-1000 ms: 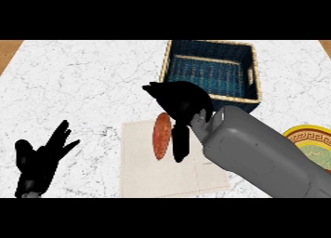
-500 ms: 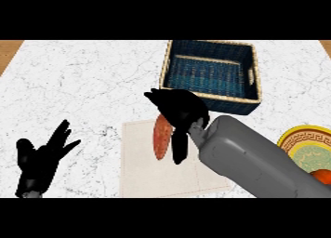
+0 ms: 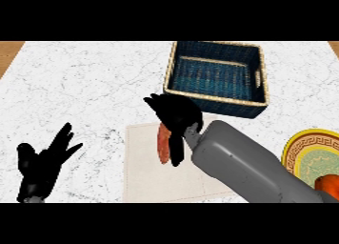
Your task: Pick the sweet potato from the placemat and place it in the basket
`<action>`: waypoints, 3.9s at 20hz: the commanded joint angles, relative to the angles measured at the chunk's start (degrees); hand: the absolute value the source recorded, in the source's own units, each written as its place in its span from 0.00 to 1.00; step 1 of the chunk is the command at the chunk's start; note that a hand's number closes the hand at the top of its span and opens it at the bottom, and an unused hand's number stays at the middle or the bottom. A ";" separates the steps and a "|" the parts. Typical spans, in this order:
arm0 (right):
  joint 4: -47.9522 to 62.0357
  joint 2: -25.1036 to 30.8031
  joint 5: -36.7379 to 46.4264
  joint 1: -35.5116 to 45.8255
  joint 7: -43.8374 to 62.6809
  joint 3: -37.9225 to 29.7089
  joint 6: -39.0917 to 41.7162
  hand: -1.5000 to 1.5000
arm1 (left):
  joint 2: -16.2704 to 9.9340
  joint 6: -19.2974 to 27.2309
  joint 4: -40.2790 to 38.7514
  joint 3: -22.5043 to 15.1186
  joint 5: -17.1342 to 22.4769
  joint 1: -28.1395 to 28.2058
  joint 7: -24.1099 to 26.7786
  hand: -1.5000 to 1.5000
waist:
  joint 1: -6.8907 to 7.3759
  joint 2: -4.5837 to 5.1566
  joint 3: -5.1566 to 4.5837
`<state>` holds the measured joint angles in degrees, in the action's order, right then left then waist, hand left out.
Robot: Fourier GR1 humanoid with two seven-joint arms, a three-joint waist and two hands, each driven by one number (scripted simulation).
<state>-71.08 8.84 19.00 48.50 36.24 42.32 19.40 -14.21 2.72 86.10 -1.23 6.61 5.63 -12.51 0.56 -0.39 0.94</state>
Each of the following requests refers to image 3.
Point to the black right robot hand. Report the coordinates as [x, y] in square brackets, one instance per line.
[175, 111]

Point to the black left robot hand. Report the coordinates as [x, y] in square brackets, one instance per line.
[38, 165]

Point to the orange sweet potato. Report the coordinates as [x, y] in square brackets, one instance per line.
[163, 146]

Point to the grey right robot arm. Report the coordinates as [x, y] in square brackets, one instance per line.
[250, 168]

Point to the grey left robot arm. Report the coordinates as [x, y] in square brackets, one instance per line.
[33, 199]

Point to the blue wicker basket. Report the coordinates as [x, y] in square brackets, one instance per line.
[218, 77]

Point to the beige placemat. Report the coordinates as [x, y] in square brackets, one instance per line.
[170, 178]

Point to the yellow patterned plate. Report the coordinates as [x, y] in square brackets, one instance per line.
[312, 155]

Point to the red orange fruit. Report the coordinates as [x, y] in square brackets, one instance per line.
[333, 187]

